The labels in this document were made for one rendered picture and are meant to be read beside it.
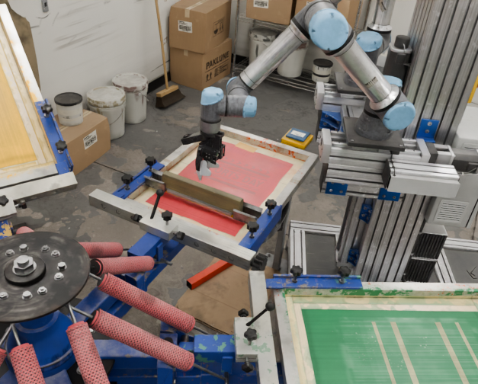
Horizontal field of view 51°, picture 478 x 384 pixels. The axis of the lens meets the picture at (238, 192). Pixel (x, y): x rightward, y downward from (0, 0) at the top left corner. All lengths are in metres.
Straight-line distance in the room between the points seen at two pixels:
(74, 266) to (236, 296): 1.77
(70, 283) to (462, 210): 1.82
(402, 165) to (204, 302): 1.41
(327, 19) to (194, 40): 3.54
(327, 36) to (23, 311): 1.16
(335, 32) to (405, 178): 0.66
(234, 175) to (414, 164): 0.76
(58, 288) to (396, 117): 1.24
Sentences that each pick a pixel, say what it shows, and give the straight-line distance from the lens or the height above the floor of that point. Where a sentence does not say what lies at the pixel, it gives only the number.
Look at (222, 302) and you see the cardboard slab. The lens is 2.91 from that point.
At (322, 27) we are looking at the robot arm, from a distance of 1.65.
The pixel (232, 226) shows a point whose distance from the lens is 1.94.
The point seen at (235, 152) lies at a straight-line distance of 2.39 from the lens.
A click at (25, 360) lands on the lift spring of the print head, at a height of 1.24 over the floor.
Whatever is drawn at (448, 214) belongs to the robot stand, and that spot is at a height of 0.83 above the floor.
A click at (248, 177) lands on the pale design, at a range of 2.22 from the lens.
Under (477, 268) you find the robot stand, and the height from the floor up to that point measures 0.21.
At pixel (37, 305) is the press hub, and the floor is 1.31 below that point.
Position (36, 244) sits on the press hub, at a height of 1.31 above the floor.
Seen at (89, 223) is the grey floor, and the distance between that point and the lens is 3.49.
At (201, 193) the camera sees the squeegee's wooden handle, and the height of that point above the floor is 1.03.
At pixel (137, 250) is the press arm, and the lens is 1.71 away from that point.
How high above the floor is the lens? 2.19
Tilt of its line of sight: 36 degrees down
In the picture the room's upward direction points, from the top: 5 degrees clockwise
